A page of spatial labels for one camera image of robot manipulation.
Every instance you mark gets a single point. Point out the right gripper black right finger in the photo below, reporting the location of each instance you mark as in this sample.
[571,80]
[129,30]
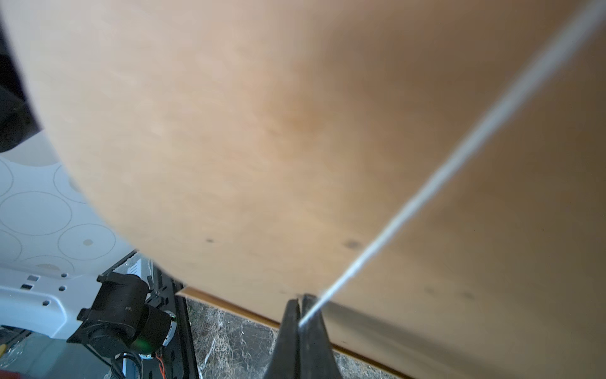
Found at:
[317,356]

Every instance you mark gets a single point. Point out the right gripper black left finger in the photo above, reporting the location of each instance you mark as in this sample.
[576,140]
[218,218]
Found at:
[285,356]

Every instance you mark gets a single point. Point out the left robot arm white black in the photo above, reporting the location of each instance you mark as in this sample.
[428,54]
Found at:
[109,313]

